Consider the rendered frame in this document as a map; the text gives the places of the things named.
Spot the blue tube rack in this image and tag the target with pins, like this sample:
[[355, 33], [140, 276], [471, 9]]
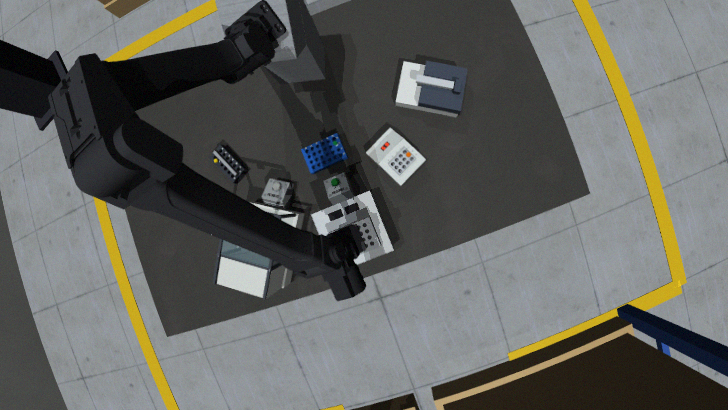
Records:
[[312, 153]]

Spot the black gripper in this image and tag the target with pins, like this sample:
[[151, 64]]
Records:
[[351, 233]]

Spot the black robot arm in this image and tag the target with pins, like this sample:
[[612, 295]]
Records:
[[105, 151]]

